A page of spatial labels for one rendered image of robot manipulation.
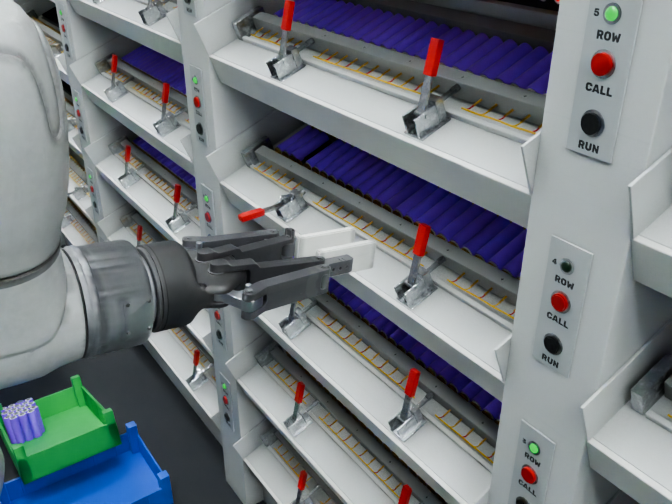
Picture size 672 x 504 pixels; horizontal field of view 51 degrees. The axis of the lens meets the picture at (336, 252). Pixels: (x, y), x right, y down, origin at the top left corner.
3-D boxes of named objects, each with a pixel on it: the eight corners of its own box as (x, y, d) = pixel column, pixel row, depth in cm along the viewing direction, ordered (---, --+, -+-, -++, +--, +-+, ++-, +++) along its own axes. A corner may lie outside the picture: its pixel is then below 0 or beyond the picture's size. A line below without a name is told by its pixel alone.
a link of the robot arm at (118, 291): (90, 381, 55) (163, 362, 58) (86, 276, 51) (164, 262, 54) (56, 326, 61) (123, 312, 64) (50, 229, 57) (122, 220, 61)
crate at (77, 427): (0, 436, 165) (-10, 405, 163) (86, 403, 175) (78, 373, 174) (23, 485, 140) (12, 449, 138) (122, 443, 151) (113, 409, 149)
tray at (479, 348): (511, 410, 71) (495, 350, 65) (230, 203, 115) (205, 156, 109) (639, 289, 77) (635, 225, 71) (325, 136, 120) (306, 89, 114)
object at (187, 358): (229, 443, 150) (201, 405, 141) (126, 313, 193) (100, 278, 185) (303, 382, 155) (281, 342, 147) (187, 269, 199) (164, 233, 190)
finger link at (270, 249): (202, 295, 64) (192, 289, 65) (294, 266, 71) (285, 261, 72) (203, 256, 62) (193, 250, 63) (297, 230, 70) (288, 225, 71)
